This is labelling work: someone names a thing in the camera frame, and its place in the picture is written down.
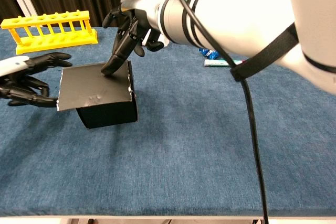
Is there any black folding cardboard box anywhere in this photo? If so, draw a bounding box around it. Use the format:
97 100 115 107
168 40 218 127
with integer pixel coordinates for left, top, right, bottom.
57 60 139 130

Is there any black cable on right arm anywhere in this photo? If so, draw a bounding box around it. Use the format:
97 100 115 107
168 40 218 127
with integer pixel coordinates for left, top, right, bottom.
167 0 270 224

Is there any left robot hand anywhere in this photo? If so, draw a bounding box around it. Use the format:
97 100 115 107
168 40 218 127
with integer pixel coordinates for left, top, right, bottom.
0 52 73 109

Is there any white marker with red cap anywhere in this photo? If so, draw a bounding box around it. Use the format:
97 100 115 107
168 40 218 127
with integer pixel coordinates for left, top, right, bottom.
204 59 245 67

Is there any blue snack packet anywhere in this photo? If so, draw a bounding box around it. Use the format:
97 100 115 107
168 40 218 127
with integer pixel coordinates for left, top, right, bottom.
198 47 220 60

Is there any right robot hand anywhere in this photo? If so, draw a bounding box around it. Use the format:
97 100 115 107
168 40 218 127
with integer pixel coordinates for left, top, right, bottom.
101 0 169 78

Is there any yellow test tube rack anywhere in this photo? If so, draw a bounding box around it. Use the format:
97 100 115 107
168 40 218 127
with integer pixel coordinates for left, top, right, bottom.
0 10 99 55

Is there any blue table cloth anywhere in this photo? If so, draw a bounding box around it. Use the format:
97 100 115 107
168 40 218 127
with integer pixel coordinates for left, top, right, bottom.
0 26 336 217

